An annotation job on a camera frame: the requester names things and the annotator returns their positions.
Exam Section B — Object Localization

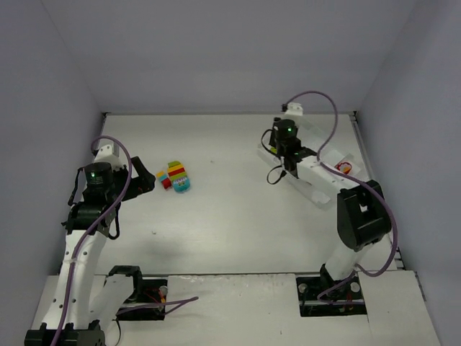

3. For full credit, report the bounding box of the small red brick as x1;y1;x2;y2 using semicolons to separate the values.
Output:
161;179;172;190

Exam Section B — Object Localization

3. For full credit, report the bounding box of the red flower print brick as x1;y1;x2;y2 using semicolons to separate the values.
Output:
335;161;353;175

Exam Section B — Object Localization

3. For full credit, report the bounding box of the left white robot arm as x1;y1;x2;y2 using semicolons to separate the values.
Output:
24;155;156;345

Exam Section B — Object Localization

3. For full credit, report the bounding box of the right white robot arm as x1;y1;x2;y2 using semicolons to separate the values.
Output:
263;117;395;288

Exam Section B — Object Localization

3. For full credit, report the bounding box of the white compartment sorting tray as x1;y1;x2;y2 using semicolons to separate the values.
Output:
257;116;366;210

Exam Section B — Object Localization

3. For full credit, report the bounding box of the long yellow brick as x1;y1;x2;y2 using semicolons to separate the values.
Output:
168;161;184;172

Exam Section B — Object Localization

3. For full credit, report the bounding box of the long green brick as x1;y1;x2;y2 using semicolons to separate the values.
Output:
169;172;187;182

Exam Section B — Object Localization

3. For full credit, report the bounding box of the teal flower face brick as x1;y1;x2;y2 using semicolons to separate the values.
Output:
171;176;190;193

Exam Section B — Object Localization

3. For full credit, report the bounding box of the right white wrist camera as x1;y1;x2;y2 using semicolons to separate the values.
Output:
281;102;303;117

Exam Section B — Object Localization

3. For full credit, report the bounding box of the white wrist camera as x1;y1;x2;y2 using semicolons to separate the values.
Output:
94;143;120;167
281;102;303;117

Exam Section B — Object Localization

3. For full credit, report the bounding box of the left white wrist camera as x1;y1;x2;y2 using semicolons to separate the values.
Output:
94;143;120;167

